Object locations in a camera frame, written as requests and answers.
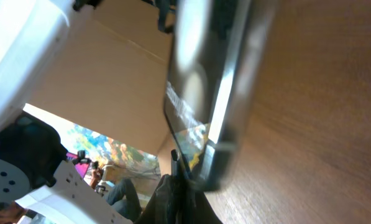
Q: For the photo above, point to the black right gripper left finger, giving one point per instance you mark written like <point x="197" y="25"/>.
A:
<point x="163" y="205"/>

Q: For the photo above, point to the colourful wall painting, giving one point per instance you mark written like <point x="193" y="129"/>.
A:
<point x="119" y="159"/>

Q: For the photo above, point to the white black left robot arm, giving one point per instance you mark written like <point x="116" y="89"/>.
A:
<point x="34" y="170"/>

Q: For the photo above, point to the seated person in background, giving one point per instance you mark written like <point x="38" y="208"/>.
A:
<point x="124" y="199"/>

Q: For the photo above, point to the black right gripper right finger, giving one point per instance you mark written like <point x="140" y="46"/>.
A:
<point x="194" y="207"/>

